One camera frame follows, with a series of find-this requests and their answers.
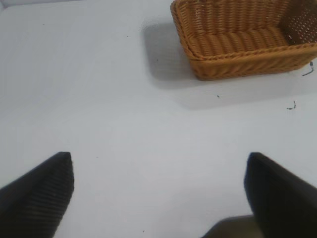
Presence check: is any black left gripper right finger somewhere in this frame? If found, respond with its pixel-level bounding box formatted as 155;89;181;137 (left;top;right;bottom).
244;152;317;238

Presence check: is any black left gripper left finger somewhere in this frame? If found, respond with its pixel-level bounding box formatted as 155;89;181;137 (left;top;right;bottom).
0;151;74;238

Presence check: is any brown woven wicker basket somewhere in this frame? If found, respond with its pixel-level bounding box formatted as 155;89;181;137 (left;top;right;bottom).
170;0;317;81

